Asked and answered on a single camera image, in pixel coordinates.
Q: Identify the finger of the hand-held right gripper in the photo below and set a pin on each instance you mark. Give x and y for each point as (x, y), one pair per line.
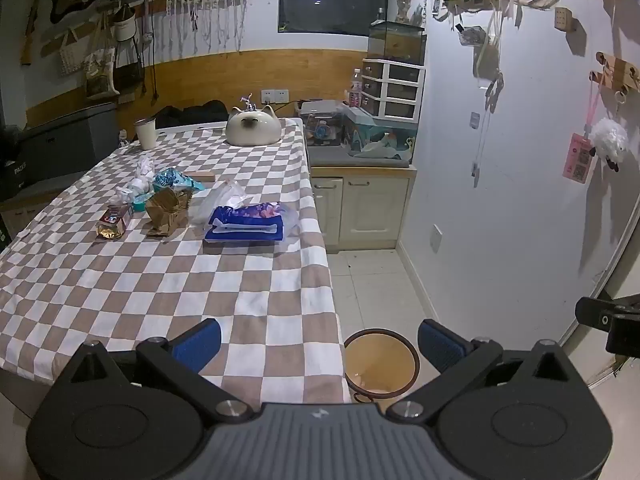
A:
(602, 317)

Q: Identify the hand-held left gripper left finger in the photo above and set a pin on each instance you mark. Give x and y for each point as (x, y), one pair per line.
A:
(197, 344)

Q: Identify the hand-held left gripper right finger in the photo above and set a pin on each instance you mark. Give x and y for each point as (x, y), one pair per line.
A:
(440, 345)

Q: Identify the brown round trash bin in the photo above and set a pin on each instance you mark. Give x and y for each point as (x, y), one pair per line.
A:
(380, 360)

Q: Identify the torn cardboard piece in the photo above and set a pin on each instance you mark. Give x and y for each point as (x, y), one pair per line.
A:
(167, 210)

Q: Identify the clear plastic bag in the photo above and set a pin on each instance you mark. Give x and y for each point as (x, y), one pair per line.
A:
(220, 199)

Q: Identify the teal plastic packaging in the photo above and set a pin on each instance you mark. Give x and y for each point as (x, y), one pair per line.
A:
(172, 179)

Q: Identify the brown white checked tablecloth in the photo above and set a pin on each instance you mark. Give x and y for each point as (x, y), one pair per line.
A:
(175, 270)

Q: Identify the blue tissue pack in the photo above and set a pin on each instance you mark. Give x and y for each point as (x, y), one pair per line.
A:
(245, 222)

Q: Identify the gold snack packet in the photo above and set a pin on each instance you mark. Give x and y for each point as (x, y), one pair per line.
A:
(114, 222)

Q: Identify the cream floor cabinet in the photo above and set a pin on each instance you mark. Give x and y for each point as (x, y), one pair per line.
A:
(365, 210)

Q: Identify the pink card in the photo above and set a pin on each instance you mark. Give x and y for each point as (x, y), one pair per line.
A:
(577, 157)

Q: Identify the crumpled white tissue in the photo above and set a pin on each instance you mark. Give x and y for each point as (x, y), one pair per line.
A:
(140, 177)

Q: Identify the white sheep plush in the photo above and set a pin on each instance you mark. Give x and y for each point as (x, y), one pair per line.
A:
(610, 140)

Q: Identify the white cup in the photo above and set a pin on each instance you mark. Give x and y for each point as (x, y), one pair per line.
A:
(146, 135)

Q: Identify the clear teal storage bin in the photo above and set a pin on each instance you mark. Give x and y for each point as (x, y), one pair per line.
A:
(380, 135)

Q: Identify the white cat-shaped cushion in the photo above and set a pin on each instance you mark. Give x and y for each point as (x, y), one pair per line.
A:
(252, 127)

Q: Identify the black cloth bundle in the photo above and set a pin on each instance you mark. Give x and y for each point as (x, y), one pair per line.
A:
(192, 112)

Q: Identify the grey storage box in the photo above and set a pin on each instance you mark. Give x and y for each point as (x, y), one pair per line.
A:
(70, 142)

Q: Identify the small purple toy figure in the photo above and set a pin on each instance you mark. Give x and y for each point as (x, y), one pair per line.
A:
(248, 102)

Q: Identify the black box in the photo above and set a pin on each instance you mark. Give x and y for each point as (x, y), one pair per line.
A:
(15, 172)

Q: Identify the clear box with grey lid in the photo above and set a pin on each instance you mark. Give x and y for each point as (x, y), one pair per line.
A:
(320, 120)

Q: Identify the white drawer unit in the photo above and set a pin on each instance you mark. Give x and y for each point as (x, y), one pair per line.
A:
(392, 90)

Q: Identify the pink label water bottle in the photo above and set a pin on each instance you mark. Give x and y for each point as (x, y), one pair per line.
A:
(356, 90)

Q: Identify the black mesh bag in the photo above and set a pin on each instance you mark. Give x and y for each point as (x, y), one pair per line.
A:
(127, 65)

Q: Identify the printed tote bag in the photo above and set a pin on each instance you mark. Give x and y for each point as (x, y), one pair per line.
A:
(100, 70)

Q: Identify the glass fish tank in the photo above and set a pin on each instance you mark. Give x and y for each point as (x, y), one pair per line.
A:
(397, 42)

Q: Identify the vase with dried flowers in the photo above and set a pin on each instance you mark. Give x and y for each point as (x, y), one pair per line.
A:
(404, 2)

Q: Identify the wooden wall hook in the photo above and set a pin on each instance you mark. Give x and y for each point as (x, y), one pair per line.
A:
(620, 70)

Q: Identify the white double wall socket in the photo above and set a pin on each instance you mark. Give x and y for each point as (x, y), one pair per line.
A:
(275, 95)

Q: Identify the small wooden wall block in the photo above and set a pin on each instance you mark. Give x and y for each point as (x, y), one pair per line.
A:
(563, 19)

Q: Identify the white macrame wall hanging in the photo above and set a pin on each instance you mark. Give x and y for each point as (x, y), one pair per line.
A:
(205, 15)

